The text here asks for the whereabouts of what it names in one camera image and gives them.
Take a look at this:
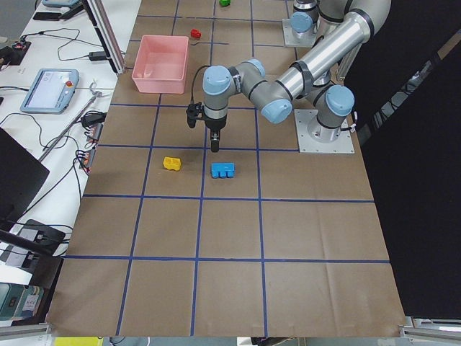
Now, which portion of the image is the yellow toy block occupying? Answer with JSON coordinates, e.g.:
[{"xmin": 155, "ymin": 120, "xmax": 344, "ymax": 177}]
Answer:
[{"xmin": 163, "ymin": 156, "xmax": 182, "ymax": 172}]

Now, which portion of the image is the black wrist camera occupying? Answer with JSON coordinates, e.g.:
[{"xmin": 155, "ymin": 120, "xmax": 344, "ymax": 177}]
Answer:
[{"xmin": 186, "ymin": 102, "xmax": 203, "ymax": 128}]

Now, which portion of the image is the black monitor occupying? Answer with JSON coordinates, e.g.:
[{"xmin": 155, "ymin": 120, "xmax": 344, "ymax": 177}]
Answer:
[{"xmin": 0, "ymin": 129, "xmax": 50, "ymax": 231}]

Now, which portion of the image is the blue toy block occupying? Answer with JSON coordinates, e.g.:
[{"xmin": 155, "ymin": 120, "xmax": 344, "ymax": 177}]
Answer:
[{"xmin": 210, "ymin": 162, "xmax": 235, "ymax": 179}]

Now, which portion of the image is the pink plastic box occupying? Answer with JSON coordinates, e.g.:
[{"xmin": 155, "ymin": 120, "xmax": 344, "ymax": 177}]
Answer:
[{"xmin": 132, "ymin": 35, "xmax": 189, "ymax": 94}]

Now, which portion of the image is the aluminium frame post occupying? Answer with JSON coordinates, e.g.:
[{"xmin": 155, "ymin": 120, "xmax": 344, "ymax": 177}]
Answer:
[{"xmin": 81, "ymin": 0, "xmax": 125, "ymax": 76}]

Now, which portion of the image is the metal rod tool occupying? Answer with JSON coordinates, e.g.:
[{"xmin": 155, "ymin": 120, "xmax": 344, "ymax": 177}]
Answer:
[{"xmin": 38, "ymin": 79, "xmax": 102, "ymax": 162}]

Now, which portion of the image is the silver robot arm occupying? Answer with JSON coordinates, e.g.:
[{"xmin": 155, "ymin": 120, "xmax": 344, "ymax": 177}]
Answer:
[
  {"xmin": 187, "ymin": 1, "xmax": 391, "ymax": 152},
  {"xmin": 290, "ymin": 0, "xmax": 319, "ymax": 39}
]

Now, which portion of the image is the black power adapter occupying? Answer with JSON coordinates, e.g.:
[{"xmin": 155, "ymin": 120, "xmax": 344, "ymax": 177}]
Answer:
[{"xmin": 88, "ymin": 51, "xmax": 107, "ymax": 61}]

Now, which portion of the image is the blue teach pendant tablet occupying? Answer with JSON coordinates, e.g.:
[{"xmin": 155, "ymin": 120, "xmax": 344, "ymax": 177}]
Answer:
[{"xmin": 20, "ymin": 68, "xmax": 79, "ymax": 114}]

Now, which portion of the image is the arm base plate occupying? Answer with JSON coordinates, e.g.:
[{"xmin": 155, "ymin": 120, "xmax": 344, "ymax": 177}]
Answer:
[
  {"xmin": 282, "ymin": 17, "xmax": 316, "ymax": 48},
  {"xmin": 294, "ymin": 109, "xmax": 355, "ymax": 154}
]

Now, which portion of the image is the red toy block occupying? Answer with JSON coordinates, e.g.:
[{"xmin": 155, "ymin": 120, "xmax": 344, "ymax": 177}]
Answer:
[{"xmin": 190, "ymin": 28, "xmax": 202, "ymax": 40}]

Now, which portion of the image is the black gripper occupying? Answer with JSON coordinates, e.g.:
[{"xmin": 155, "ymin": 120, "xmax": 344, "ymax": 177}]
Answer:
[{"xmin": 205, "ymin": 116, "xmax": 226, "ymax": 151}]

